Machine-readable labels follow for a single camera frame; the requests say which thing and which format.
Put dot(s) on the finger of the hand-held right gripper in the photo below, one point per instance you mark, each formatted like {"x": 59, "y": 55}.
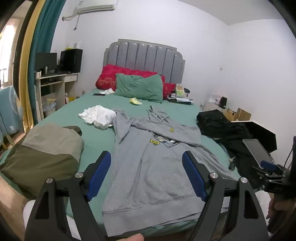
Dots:
{"x": 268, "y": 165}

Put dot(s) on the dark papers pile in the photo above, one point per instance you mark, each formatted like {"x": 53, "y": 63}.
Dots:
{"x": 180, "y": 100}

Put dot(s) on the grey smartphone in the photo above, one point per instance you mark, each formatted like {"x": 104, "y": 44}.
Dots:
{"x": 256, "y": 150}

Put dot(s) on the blue fabric cover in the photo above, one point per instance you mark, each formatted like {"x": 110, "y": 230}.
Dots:
{"x": 10, "y": 111}

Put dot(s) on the grey padded headboard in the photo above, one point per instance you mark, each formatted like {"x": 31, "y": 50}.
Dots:
{"x": 143, "y": 58}

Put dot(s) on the grey hoodie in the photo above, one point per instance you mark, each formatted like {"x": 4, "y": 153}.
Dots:
{"x": 150, "y": 173}

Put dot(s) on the black monitor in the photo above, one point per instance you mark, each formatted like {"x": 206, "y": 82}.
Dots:
{"x": 46, "y": 62}

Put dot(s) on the green pillow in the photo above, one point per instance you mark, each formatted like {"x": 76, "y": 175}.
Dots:
{"x": 138, "y": 88}

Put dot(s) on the black phone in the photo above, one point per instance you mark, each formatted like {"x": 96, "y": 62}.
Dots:
{"x": 98, "y": 94}

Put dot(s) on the bed with green sheet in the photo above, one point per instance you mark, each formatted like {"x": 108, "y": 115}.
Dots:
{"x": 99, "y": 139}

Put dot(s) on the white crumpled garment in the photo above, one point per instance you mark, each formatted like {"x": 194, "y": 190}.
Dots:
{"x": 99, "y": 115}

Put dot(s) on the person's right hand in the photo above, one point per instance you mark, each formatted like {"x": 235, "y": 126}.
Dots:
{"x": 274, "y": 208}

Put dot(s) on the small black speaker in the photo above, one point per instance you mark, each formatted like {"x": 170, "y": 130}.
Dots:
{"x": 222, "y": 102}

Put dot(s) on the white box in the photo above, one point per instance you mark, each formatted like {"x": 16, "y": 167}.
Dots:
{"x": 214, "y": 97}

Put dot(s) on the white cup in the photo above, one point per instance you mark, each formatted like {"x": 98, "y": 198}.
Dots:
{"x": 38, "y": 74}

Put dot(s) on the black clothes pile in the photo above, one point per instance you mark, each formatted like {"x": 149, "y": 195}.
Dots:
{"x": 215, "y": 125}

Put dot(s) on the red pillow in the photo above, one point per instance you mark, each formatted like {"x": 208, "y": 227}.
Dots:
{"x": 107, "y": 77}

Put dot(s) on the olive jacket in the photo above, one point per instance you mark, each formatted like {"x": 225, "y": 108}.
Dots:
{"x": 41, "y": 153}

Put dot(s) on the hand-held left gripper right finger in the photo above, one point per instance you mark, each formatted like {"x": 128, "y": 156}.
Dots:
{"x": 194, "y": 176}

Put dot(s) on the black box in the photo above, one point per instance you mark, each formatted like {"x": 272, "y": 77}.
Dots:
{"x": 261, "y": 132}

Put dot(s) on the snack bag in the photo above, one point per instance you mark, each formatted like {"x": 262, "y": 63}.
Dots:
{"x": 179, "y": 90}

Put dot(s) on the white nightstand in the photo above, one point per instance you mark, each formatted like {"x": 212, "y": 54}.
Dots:
{"x": 211, "y": 107}

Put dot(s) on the person's white trousers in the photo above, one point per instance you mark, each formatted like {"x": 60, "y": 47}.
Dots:
{"x": 27, "y": 215}

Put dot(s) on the small yellow item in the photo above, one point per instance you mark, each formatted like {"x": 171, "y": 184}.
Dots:
{"x": 135, "y": 101}

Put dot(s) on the person's left hand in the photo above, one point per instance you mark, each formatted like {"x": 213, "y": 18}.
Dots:
{"x": 133, "y": 238}

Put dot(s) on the small white cloth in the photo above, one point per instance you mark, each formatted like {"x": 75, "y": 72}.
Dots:
{"x": 108, "y": 91}

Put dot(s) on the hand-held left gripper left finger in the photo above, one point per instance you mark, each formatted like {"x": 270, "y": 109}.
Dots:
{"x": 99, "y": 176}

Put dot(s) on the trash bin with bag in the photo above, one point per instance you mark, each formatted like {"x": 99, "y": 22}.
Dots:
{"x": 49, "y": 110}

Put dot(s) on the yellow curtain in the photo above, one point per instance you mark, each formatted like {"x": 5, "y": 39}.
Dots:
{"x": 29, "y": 58}

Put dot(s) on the white computer desk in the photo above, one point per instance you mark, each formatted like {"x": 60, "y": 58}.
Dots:
{"x": 57, "y": 90}

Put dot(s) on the cardboard box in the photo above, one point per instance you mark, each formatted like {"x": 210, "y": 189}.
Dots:
{"x": 244, "y": 114}
{"x": 231, "y": 114}

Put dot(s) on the white air conditioner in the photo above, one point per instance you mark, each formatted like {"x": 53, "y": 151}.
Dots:
{"x": 96, "y": 6}

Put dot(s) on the teal curtain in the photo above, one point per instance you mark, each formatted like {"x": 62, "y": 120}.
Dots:
{"x": 42, "y": 46}

